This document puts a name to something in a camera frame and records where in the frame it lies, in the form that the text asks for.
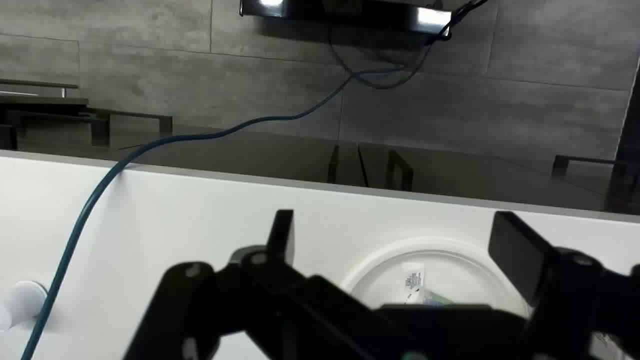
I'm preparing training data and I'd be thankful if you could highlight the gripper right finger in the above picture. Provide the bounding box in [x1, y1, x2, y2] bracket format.
[487, 210, 640, 360]

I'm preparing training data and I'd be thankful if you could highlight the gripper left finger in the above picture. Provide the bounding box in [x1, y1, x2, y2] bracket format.
[124, 210, 382, 360]

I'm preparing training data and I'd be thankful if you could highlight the white plate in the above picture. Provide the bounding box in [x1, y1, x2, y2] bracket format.
[340, 237, 532, 320]

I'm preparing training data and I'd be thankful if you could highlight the white printed sachet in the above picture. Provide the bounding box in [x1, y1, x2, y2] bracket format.
[403, 262, 427, 305]

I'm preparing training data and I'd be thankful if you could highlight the white cup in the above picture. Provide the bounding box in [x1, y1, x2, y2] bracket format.
[0, 280, 49, 332]

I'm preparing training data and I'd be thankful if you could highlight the dark cabinet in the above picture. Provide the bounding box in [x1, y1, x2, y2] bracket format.
[0, 79, 640, 215]

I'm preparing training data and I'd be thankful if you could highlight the black box with lit ends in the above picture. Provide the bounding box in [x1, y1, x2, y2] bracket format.
[239, 0, 454, 37]

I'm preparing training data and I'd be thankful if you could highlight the dark cabinet handle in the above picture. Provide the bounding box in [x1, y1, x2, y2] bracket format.
[91, 109, 174, 147]
[551, 154, 640, 182]

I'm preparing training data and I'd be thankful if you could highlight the blue cable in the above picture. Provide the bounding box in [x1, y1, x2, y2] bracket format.
[19, 30, 453, 360]

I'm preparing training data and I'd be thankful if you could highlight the black cable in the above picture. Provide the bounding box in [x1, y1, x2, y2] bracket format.
[325, 0, 491, 92]

